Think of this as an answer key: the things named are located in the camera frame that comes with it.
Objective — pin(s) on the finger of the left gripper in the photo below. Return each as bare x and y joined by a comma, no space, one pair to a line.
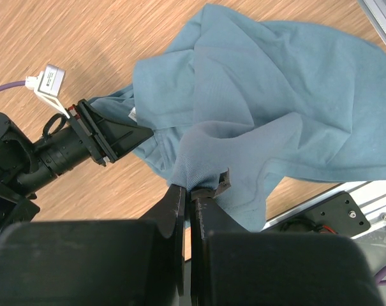
119,139

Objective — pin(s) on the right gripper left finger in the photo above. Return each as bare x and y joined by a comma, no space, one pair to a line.
169,216

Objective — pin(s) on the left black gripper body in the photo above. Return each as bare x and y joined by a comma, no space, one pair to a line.
84,121

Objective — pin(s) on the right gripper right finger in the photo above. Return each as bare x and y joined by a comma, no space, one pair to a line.
220,248

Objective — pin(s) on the grey-blue t shirt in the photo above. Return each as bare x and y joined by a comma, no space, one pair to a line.
261,101

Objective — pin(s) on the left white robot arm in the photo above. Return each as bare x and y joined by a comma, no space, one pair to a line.
66,141

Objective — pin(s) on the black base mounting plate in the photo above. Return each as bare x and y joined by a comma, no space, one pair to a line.
338,214

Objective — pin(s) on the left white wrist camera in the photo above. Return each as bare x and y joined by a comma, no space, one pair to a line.
47,86

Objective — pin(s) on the aluminium extrusion rail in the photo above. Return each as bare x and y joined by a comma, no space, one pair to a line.
371,199

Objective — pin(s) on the right aluminium frame post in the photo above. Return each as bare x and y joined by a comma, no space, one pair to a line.
375,10

